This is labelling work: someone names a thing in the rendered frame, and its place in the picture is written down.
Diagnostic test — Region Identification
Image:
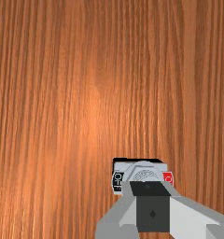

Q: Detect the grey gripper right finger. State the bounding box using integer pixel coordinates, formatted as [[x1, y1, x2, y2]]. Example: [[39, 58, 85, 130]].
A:
[[151, 181, 224, 239]]

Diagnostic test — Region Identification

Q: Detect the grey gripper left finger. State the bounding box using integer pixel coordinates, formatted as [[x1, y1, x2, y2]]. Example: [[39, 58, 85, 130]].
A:
[[96, 180, 154, 239]]

